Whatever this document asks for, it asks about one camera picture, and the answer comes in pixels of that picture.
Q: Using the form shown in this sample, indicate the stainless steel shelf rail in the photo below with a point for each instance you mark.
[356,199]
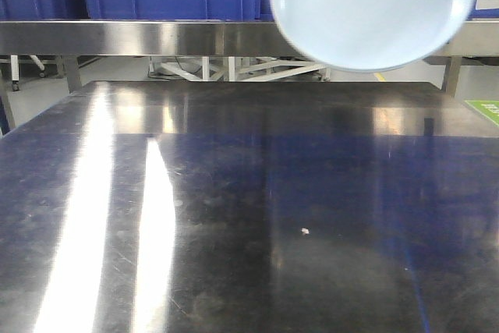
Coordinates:
[129,38]

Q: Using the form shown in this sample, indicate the white metal frame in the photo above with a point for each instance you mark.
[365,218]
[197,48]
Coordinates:
[234,69]

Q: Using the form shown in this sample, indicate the light blue plate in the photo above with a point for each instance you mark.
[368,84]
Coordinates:
[369,36]

